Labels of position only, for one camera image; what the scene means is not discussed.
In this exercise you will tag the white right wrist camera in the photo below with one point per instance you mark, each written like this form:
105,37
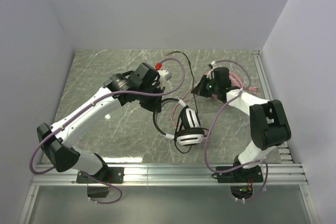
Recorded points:
212,68

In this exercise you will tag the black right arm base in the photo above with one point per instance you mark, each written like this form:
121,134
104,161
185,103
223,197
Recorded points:
246,177

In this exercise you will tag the aluminium front rail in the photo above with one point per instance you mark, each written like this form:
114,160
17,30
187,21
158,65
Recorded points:
173,175

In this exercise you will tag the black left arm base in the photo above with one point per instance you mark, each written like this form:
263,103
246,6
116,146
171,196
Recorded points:
100,184

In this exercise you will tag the aluminium right side rail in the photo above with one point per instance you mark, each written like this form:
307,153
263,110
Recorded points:
269,126

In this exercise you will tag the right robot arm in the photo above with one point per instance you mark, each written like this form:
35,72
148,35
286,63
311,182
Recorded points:
242,100

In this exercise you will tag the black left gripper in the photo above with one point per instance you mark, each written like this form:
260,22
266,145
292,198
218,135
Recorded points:
151,103

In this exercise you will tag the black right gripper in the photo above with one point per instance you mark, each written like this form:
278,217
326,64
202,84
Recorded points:
203,89

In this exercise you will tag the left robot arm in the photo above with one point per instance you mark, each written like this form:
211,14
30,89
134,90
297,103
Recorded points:
58,141

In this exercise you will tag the white and black headphones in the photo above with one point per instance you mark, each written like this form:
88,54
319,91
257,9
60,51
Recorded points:
188,130

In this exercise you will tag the aluminium rail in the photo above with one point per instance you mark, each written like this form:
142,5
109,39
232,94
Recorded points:
173,175
269,126

